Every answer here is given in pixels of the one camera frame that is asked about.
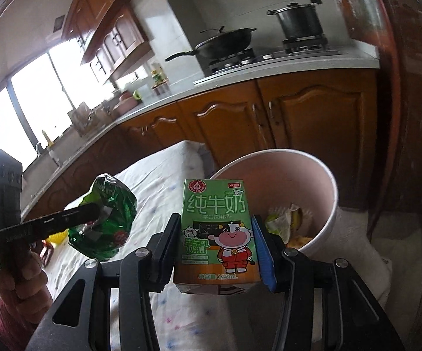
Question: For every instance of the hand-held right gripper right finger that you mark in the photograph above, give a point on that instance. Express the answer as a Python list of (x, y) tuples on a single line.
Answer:
[(264, 252)]

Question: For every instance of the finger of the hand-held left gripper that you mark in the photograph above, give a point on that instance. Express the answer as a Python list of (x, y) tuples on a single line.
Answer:
[(64, 219)]

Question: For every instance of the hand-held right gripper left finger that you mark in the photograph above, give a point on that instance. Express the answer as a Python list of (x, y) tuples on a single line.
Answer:
[(167, 241)]

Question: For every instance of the coloured paper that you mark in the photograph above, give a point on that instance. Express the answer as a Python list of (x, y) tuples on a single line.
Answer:
[(280, 223)]

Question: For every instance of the orange snack packet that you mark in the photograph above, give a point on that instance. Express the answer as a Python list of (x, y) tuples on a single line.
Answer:
[(298, 242)]

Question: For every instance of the green milk carton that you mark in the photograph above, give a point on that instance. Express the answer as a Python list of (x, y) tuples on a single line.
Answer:
[(214, 226)]

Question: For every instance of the green snack packet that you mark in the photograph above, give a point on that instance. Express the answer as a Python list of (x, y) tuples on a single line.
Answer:
[(115, 223)]

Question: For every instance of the white bucket pink inside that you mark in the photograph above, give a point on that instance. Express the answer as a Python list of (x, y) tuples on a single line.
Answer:
[(269, 175)]

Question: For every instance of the person's left forearm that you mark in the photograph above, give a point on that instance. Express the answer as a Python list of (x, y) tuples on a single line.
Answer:
[(13, 325)]

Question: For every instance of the person's left hand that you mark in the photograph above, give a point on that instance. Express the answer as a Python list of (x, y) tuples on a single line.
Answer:
[(31, 281)]

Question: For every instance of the yellow plastic object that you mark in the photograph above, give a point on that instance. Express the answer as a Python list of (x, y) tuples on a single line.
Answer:
[(55, 241)]

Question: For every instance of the white dotted tablecloth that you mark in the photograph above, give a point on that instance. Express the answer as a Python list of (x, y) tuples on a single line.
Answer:
[(159, 175)]

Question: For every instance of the kitchen window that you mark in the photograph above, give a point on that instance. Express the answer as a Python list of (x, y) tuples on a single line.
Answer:
[(24, 102)]

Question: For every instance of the pink basin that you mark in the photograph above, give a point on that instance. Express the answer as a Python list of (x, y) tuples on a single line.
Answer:
[(125, 104)]

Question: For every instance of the wooden base cabinets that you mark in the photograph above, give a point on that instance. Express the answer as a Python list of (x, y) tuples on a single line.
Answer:
[(306, 117)]

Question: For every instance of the green round object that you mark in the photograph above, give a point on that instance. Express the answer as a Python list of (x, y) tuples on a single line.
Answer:
[(136, 95)]

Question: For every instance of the grey kitchen countertop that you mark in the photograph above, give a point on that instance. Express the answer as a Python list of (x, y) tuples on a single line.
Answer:
[(181, 87)]

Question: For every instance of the gas stove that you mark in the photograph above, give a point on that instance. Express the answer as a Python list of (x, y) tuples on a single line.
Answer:
[(254, 60)]

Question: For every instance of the black wok with lid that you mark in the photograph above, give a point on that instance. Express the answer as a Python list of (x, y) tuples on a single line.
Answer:
[(225, 42)]

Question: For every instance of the black cooking pot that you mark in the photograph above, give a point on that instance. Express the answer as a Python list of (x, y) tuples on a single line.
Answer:
[(298, 22)]

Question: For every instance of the wall socket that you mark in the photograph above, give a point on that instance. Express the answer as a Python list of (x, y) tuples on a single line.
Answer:
[(58, 24)]

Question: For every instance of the wooden wall cabinets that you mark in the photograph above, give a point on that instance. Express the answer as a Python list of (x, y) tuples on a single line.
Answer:
[(119, 36)]

